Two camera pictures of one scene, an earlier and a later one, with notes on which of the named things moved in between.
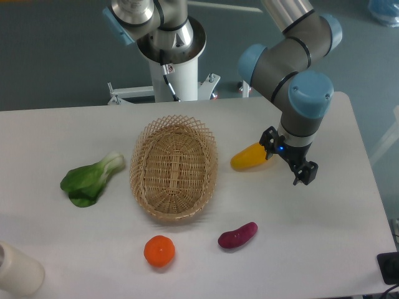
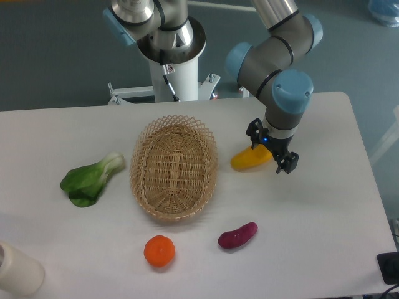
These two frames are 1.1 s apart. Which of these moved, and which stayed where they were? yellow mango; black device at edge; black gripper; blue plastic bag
Moved: black gripper
Stayed: blue plastic bag; black device at edge; yellow mango
